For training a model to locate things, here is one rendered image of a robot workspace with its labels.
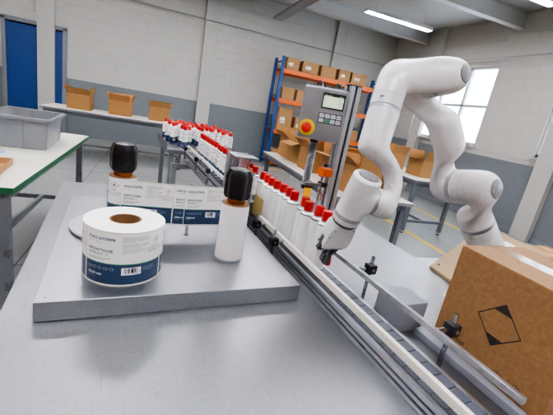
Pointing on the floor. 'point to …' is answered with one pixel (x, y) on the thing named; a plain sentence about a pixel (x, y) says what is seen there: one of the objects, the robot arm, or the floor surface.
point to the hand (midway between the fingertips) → (325, 256)
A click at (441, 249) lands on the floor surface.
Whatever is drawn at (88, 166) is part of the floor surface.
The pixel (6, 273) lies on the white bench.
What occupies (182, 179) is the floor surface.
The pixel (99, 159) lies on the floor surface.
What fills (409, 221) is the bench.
